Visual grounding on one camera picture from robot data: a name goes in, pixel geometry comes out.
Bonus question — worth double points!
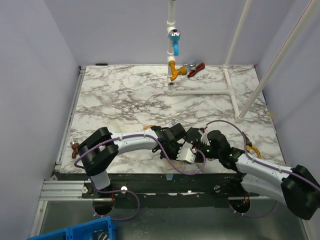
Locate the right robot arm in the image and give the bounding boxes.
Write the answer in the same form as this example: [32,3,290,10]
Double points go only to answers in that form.
[193,128,320,220]

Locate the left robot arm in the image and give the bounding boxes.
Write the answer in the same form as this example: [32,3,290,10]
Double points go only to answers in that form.
[77,123,187,198]

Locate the gold card middle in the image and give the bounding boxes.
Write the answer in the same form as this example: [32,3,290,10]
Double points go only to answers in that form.
[143,125,153,131]

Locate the blue tape piece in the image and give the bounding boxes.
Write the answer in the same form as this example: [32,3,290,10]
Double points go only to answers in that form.
[166,174,174,181]

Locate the orange pipe valve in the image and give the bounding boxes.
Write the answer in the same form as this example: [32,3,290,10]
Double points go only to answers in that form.
[168,60,188,82]

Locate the red black pliers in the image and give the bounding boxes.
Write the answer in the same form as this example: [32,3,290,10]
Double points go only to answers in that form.
[183,62,206,78]

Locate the brown faucet tap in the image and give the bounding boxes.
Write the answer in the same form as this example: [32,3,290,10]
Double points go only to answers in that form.
[70,141,80,159]

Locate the blue pipe valve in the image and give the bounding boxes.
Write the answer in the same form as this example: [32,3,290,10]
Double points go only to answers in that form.
[167,27,181,57]

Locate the blue plastic bin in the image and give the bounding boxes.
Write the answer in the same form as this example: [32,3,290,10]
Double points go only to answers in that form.
[28,216,117,240]

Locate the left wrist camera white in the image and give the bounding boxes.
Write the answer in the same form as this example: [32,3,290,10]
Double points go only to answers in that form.
[176,148,196,164]

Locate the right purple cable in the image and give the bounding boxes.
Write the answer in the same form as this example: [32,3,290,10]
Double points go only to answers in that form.
[203,119,320,218]

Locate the yellow handled pliers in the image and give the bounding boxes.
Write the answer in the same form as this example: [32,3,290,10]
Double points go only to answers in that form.
[242,132,262,159]

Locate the white PVC pipe frame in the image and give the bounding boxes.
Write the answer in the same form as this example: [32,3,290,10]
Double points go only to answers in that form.
[166,0,320,122]

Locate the aluminium rail frame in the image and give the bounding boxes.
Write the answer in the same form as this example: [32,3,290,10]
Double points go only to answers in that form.
[35,65,312,240]

